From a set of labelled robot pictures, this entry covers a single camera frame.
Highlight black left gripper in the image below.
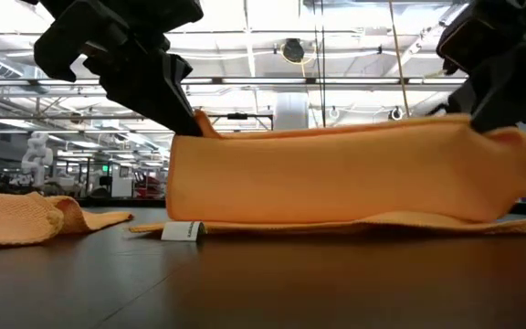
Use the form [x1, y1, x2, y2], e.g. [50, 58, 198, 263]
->
[33, 0, 204, 137]

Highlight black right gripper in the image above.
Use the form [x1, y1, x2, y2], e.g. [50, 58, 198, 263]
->
[428, 4, 526, 133]

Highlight orange microfiber towel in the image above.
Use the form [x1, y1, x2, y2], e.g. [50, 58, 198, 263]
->
[0, 184, 134, 246]
[129, 109, 526, 238]

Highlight white cabinet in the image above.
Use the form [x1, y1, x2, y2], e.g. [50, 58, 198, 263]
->
[110, 163, 134, 198]

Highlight white cylindrical column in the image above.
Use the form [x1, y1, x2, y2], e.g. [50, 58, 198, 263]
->
[274, 92, 310, 132]

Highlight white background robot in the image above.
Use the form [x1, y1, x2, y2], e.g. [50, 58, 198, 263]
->
[20, 131, 55, 188]

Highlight thin vertical pole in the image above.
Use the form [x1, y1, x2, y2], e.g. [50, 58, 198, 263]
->
[318, 0, 327, 128]

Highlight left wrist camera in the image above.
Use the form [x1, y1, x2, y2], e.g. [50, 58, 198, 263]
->
[123, 0, 205, 37]

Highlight black background frame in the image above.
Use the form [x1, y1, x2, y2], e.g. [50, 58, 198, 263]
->
[207, 112, 276, 133]

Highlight yellow cable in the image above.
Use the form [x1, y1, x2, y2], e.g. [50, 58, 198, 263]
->
[388, 0, 411, 118]

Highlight grey overhead frame beam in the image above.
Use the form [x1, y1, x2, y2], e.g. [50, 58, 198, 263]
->
[0, 75, 469, 91]

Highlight black overhead camera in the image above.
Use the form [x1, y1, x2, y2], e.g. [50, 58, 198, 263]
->
[282, 37, 306, 64]

